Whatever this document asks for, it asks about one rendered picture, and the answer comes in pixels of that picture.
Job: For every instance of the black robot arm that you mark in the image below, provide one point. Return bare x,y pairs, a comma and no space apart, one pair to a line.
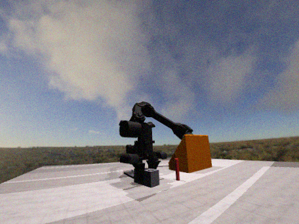
137,128

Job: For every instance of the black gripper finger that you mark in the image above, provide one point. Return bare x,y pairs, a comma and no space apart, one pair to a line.
153,164
139,171

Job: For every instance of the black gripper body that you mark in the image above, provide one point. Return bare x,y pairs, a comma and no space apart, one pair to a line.
145,147

